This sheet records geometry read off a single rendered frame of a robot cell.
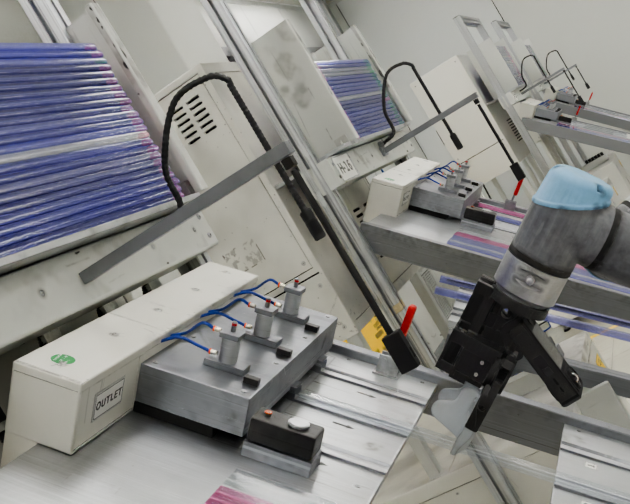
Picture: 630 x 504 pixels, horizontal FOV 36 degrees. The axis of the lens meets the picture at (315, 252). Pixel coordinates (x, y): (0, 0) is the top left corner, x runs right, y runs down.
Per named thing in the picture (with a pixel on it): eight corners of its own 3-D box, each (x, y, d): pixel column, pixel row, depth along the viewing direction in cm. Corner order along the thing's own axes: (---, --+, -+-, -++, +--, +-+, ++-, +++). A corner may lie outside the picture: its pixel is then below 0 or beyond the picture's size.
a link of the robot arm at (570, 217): (628, 199, 102) (554, 166, 102) (580, 289, 105) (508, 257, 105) (617, 184, 109) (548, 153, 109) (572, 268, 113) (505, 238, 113)
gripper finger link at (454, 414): (417, 434, 117) (450, 369, 115) (461, 458, 116) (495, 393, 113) (412, 443, 114) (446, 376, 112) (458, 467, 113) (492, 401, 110)
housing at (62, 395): (242, 362, 145) (259, 274, 141) (63, 508, 99) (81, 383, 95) (194, 347, 147) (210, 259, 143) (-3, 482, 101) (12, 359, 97)
